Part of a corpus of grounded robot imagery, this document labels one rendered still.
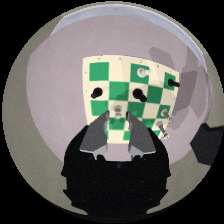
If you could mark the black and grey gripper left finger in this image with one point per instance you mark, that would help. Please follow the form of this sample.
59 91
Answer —
89 142

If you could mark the green and cream chessboard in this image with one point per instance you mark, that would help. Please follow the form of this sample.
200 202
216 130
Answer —
117 77

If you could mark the black chess piece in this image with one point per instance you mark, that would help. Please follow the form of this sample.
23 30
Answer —
97 92
172 83
138 94

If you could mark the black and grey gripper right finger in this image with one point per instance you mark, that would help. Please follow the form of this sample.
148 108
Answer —
144 142

